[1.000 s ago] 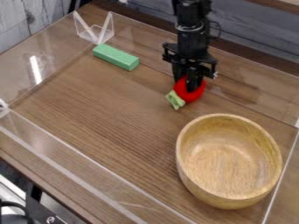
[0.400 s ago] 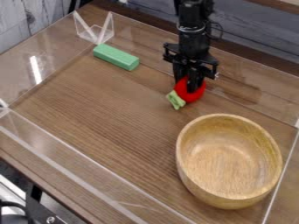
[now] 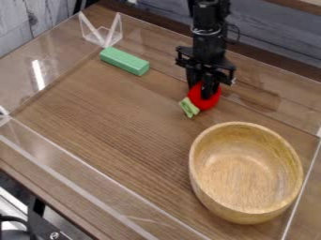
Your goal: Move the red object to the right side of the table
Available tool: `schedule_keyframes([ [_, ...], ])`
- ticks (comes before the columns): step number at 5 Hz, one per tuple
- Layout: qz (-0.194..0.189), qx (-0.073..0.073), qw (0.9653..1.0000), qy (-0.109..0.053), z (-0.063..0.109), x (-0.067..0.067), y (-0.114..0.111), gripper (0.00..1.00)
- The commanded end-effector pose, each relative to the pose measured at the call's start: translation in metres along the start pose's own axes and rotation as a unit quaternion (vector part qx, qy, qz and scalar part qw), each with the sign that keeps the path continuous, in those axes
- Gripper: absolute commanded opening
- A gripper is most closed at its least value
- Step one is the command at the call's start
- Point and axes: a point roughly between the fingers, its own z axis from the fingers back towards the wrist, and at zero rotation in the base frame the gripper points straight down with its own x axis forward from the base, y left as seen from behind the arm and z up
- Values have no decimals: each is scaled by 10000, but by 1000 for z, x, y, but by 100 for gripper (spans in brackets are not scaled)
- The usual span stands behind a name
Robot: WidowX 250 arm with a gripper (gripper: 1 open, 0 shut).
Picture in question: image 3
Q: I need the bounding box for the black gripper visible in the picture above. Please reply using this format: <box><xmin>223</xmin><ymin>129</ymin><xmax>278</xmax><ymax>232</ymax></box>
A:
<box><xmin>175</xmin><ymin>46</ymin><xmax>235</xmax><ymax>100</ymax></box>

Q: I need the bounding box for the red plush strawberry toy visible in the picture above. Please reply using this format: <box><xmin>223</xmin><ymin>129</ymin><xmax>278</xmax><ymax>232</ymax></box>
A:
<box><xmin>179</xmin><ymin>82</ymin><xmax>220</xmax><ymax>118</ymax></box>

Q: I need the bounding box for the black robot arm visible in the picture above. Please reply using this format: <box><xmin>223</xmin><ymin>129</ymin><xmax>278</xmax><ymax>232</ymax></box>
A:
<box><xmin>175</xmin><ymin>0</ymin><xmax>235</xmax><ymax>100</ymax></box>

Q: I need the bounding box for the green rectangular block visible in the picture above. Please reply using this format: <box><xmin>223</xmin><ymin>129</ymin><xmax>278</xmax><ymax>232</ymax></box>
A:
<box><xmin>99</xmin><ymin>47</ymin><xmax>151</xmax><ymax>76</ymax></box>

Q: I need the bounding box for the wooden bowl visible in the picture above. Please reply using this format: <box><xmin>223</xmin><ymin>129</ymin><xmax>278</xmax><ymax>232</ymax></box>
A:
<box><xmin>188</xmin><ymin>122</ymin><xmax>303</xmax><ymax>225</ymax></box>

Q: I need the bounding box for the clear acrylic tray wall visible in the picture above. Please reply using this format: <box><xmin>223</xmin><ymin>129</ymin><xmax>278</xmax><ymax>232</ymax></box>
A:
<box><xmin>0</xmin><ymin>7</ymin><xmax>321</xmax><ymax>240</ymax></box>

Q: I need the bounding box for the clear acrylic corner bracket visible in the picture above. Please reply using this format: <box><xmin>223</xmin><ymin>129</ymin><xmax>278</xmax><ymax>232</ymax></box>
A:
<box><xmin>77</xmin><ymin>12</ymin><xmax>123</xmax><ymax>48</ymax></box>

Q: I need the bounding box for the black table leg bracket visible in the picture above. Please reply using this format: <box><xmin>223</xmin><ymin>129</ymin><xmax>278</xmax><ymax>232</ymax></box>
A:
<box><xmin>28</xmin><ymin>198</ymin><xmax>71</xmax><ymax>240</ymax></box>

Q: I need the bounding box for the black cable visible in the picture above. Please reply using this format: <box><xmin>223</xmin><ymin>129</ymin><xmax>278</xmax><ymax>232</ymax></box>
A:
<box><xmin>0</xmin><ymin>215</ymin><xmax>34</xmax><ymax>240</ymax></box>

